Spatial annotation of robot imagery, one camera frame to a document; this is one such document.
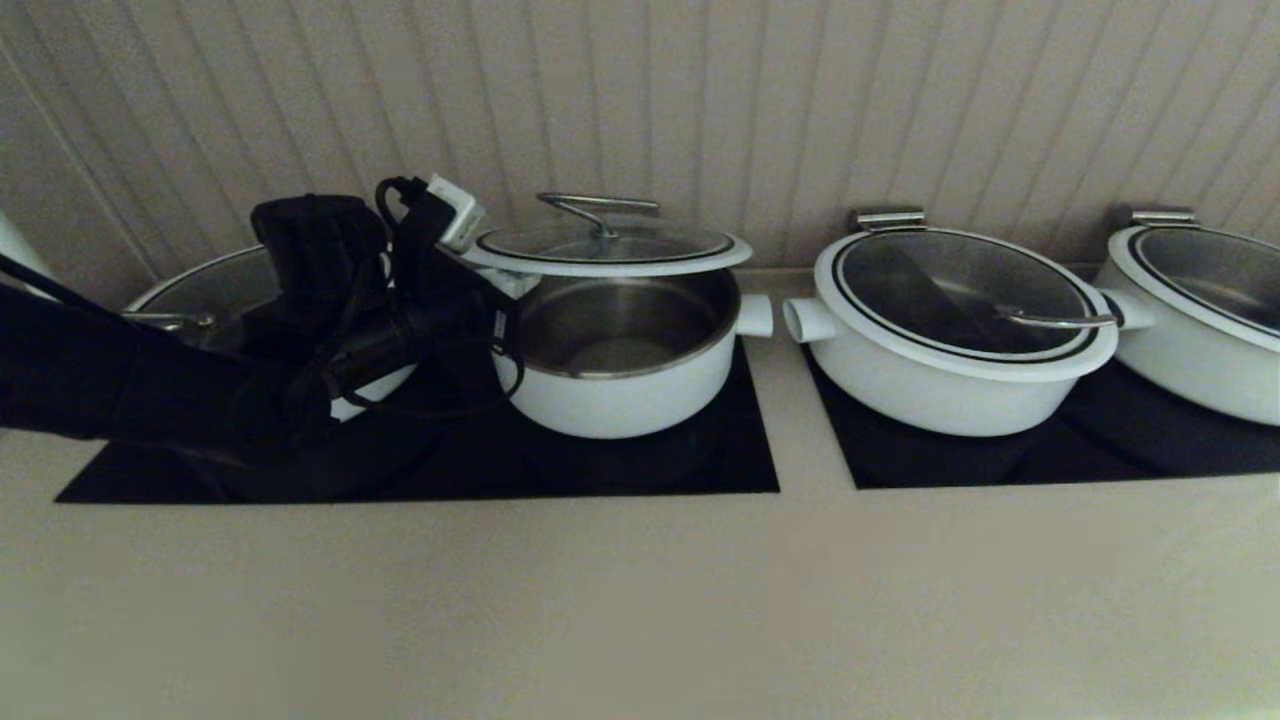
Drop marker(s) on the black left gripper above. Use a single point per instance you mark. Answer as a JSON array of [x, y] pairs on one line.
[[440, 325]]

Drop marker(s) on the small glass lid white rim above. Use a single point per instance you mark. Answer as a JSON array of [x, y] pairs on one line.
[[620, 245]]

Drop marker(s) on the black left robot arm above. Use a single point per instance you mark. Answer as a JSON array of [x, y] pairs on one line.
[[100, 370]]

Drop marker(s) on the small deep white pot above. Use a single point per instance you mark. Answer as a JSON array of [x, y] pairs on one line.
[[620, 400]]

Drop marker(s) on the far right white pot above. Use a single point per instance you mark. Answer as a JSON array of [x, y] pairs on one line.
[[1220, 275]]

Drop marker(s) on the black glass induction cooktop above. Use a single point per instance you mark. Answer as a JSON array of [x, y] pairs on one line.
[[650, 470], [1100, 452]]

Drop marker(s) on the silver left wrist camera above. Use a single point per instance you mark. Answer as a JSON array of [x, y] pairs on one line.
[[458, 212]]

